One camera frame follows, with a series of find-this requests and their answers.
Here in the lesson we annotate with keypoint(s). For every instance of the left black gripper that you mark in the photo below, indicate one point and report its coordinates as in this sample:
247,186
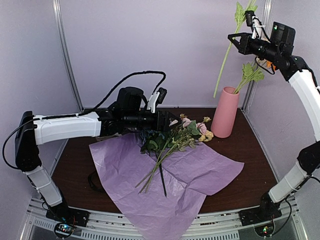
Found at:
164,125

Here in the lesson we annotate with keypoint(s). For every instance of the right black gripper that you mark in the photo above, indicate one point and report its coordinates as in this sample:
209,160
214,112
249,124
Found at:
243,46

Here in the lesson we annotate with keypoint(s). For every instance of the fuzzy green orange flower stem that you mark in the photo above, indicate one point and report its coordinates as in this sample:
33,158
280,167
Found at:
266,66

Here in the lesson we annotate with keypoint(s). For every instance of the peach blossom fuzzy stem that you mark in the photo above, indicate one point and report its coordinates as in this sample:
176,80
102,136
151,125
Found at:
251,72

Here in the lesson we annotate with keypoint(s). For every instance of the white blossom fuzzy stem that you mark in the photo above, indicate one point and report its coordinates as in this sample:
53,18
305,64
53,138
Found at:
239,18

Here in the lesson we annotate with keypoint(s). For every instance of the purple tissue paper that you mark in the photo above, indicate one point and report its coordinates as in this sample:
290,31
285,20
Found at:
190,176

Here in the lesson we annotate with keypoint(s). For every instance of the black printed ribbon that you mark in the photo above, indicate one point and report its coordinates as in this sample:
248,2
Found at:
92,185

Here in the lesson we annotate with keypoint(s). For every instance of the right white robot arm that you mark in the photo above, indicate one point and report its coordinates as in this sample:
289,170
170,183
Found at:
297,73

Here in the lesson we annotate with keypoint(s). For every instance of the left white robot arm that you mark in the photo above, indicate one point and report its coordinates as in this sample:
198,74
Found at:
35,130

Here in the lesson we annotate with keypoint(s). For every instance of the pink cylindrical vase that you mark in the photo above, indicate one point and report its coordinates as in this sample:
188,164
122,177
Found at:
225,113

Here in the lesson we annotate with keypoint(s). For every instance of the pink and yellow roses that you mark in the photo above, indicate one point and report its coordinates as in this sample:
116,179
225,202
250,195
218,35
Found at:
186,134

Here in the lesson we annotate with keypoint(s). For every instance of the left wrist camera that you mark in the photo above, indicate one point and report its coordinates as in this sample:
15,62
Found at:
130,98

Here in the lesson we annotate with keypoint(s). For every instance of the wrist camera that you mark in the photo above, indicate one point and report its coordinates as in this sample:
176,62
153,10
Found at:
130,98
282,33

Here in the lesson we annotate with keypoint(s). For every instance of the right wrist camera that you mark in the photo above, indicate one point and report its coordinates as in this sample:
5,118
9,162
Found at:
282,33

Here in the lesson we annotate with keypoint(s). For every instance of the aluminium front rail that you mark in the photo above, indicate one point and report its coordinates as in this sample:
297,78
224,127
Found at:
40,224

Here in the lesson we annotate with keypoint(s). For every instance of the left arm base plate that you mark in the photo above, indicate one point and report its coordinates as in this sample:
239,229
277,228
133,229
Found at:
70,216

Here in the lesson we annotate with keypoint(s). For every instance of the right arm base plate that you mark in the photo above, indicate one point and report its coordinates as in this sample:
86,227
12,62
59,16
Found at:
257,215

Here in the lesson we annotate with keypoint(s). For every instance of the left aluminium frame post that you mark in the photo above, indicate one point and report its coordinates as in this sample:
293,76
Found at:
65,52

